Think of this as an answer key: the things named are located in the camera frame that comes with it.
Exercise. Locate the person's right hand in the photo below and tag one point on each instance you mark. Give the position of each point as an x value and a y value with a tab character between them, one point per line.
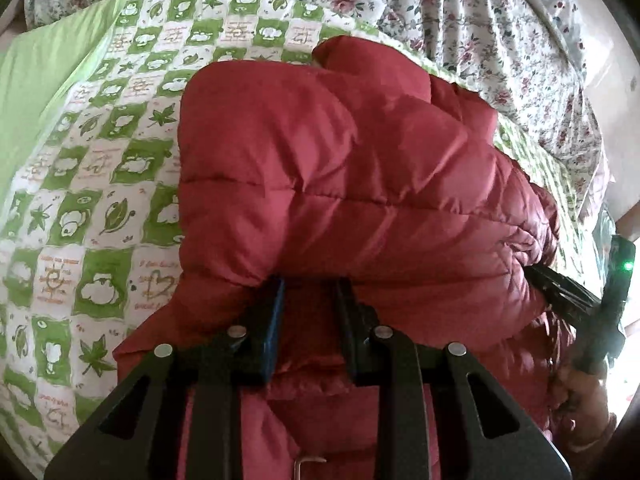
582	400

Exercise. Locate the pale pillow with red print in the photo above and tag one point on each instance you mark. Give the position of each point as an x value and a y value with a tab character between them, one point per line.
555	5

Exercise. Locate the floral bed cover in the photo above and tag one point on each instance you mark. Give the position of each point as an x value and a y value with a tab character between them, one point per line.
450	15

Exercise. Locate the green checkered printed blanket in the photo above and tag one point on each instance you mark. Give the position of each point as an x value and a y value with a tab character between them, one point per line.
100	210

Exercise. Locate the red puffer jacket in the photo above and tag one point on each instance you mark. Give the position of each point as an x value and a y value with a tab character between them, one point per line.
350	185

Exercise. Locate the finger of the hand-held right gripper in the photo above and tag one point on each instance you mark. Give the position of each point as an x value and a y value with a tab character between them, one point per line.
560	287

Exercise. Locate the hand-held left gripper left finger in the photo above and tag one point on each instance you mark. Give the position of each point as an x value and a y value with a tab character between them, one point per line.
272	330

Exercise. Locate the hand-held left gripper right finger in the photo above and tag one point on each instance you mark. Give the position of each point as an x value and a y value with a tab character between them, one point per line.
347	330

